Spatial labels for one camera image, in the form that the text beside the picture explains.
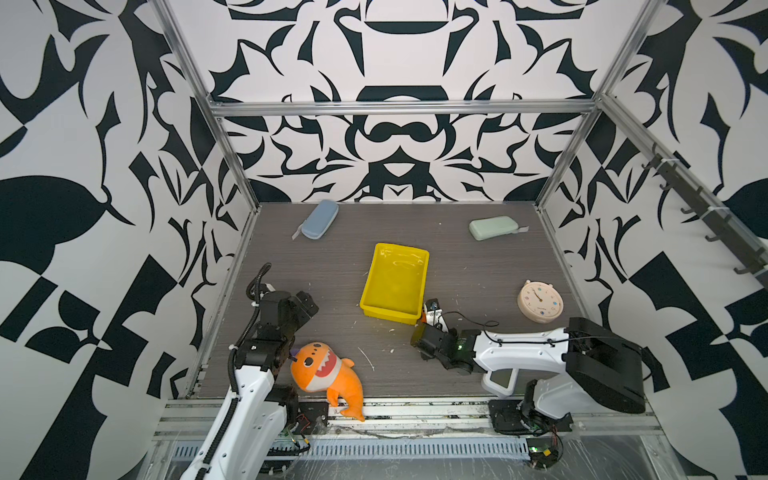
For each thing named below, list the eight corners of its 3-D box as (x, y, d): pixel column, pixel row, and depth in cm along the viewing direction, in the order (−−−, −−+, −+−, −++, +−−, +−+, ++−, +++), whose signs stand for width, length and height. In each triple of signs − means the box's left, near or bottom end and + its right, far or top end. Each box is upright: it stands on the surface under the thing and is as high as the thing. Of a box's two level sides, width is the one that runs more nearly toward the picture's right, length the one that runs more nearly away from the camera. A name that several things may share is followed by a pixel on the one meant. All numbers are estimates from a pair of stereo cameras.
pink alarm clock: (523, 323, 92) (528, 317, 89) (512, 286, 100) (516, 280, 97) (564, 323, 93) (570, 318, 89) (550, 286, 101) (555, 280, 97)
